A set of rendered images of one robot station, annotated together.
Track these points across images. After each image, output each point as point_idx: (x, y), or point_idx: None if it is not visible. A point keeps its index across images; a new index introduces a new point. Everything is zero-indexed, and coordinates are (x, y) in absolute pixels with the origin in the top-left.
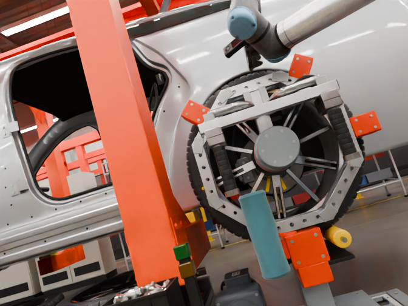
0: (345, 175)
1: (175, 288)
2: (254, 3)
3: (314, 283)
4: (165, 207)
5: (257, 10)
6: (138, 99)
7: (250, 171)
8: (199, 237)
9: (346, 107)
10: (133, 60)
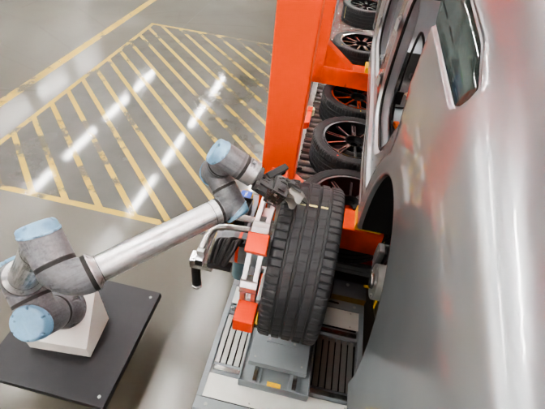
0: None
1: (235, 222)
2: (206, 171)
3: None
4: (259, 197)
5: (209, 177)
6: (269, 135)
7: (375, 261)
8: None
9: (259, 304)
10: (295, 99)
